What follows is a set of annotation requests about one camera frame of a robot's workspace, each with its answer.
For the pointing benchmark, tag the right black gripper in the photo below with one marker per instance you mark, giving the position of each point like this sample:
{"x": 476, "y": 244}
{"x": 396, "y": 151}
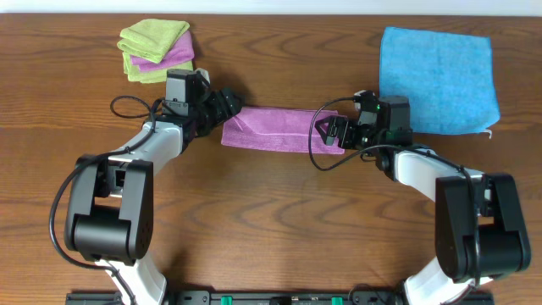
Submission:
{"x": 344, "y": 133}

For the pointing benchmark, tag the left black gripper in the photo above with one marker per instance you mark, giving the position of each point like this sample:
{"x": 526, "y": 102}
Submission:
{"x": 218, "y": 108}

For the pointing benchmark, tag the purple microfiber cloth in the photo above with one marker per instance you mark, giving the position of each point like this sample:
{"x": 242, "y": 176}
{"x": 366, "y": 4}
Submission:
{"x": 277, "y": 130}

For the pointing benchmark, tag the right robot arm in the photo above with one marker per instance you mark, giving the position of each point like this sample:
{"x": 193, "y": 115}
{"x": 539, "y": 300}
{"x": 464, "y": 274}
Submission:
{"x": 480, "y": 232}

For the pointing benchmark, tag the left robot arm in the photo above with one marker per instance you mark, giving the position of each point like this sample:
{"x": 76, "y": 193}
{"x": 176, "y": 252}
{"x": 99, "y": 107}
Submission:
{"x": 109, "y": 221}

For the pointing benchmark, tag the bottom folded green cloth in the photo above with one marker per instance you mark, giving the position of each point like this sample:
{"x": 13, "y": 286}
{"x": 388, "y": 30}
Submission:
{"x": 134, "y": 75}

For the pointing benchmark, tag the folded green cloth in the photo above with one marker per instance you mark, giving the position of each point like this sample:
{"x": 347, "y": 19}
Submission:
{"x": 134, "y": 75}
{"x": 151, "y": 39}

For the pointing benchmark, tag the top folded green cloth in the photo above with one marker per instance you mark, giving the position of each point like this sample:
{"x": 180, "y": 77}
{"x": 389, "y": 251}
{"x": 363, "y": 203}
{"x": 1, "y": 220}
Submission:
{"x": 151, "y": 39}

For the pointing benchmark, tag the blue microfiber cloth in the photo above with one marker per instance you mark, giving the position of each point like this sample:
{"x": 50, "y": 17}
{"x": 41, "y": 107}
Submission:
{"x": 448, "y": 79}

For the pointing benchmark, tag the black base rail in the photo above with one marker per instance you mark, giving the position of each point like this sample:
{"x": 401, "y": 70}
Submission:
{"x": 246, "y": 298}

